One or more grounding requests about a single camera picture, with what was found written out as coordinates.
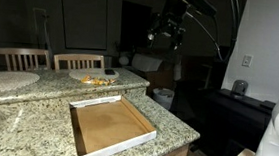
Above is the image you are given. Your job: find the flat cardboard box white rim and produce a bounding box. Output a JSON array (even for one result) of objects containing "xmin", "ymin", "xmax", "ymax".
[{"xmin": 65, "ymin": 91, "xmax": 161, "ymax": 156}]

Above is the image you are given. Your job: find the white bag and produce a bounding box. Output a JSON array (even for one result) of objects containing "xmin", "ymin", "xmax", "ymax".
[{"xmin": 130, "ymin": 52, "xmax": 164, "ymax": 74}]

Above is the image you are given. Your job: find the black phone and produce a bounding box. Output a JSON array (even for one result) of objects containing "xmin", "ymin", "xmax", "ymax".
[{"xmin": 104, "ymin": 68, "xmax": 117, "ymax": 76}]

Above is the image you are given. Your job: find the wooden slat-back chair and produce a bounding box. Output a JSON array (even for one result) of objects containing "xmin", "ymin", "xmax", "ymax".
[
  {"xmin": 52, "ymin": 50, "xmax": 106, "ymax": 74},
  {"xmin": 0, "ymin": 45, "xmax": 53, "ymax": 77}
]

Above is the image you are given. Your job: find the black low cabinet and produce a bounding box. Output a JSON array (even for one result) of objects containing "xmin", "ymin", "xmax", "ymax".
[{"xmin": 200, "ymin": 86, "xmax": 277, "ymax": 156}]

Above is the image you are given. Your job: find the white wall light switch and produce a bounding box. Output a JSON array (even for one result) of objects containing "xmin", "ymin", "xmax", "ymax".
[{"xmin": 241, "ymin": 54, "xmax": 254, "ymax": 68}]

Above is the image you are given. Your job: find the small white round object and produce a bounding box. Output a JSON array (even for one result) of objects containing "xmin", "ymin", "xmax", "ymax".
[{"xmin": 117, "ymin": 54, "xmax": 131, "ymax": 67}]

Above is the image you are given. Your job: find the white trash bin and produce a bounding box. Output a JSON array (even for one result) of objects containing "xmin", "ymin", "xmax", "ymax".
[{"xmin": 150, "ymin": 87, "xmax": 176, "ymax": 111}]

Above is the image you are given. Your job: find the pale floor stand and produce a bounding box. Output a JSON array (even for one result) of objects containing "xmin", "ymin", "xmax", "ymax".
[{"xmin": 29, "ymin": 7, "xmax": 55, "ymax": 54}]

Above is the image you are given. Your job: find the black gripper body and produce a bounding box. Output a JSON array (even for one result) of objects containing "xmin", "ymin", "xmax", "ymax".
[{"xmin": 157, "ymin": 16, "xmax": 187, "ymax": 42}]

